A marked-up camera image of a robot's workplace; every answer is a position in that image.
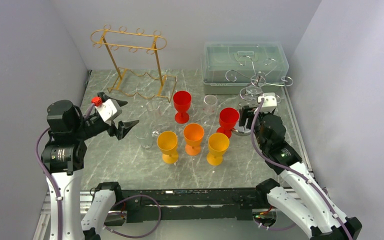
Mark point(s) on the red goblet right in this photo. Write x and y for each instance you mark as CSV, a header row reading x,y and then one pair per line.
x,y
228,118

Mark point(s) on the clear plastic storage box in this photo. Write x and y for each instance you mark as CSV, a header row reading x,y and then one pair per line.
x,y
221,56

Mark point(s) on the clear glass with red dots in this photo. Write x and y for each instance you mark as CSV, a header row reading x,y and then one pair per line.
x,y
210,103

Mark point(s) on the gold wire glass rack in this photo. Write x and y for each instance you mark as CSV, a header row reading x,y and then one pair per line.
x,y
151,44

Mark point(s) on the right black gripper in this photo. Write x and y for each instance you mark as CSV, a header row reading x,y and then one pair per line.
x,y
242,119

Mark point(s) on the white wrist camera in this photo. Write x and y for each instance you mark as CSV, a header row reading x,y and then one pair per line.
x,y
109,111
269,102

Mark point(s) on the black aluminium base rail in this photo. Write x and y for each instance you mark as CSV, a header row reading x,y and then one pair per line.
x,y
191,204

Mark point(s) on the red goblet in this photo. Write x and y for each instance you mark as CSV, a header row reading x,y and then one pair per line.
x,y
182,102
228,118

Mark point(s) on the yellow goblet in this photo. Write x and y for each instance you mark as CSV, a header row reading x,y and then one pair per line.
x,y
167,142
218,144

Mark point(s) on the tall clear flute glass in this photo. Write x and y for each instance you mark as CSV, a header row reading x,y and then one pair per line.
x,y
154,113

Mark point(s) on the orange goblet centre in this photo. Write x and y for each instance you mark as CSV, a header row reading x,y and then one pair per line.
x,y
193,135

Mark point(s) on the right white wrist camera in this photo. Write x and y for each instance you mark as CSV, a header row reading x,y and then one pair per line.
x,y
269,102

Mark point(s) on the silver wire glass rack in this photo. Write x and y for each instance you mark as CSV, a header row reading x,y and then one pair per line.
x,y
259,78

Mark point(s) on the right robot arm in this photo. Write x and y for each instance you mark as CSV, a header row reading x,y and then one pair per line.
x,y
314,213

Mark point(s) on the clear ribbed wine glass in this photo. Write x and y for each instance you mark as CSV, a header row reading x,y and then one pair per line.
x,y
254,91

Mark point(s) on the red goblet back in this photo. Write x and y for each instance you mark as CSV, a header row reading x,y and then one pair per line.
x,y
182,102

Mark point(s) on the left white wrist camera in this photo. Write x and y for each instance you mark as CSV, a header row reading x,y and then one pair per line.
x,y
109,111

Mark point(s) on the clear stemless glass front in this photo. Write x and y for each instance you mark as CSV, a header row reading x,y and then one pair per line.
x,y
144,137

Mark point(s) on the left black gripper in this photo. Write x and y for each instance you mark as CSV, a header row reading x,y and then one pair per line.
x,y
123,128

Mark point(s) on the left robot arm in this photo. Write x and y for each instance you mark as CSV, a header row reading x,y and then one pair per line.
x,y
62,161

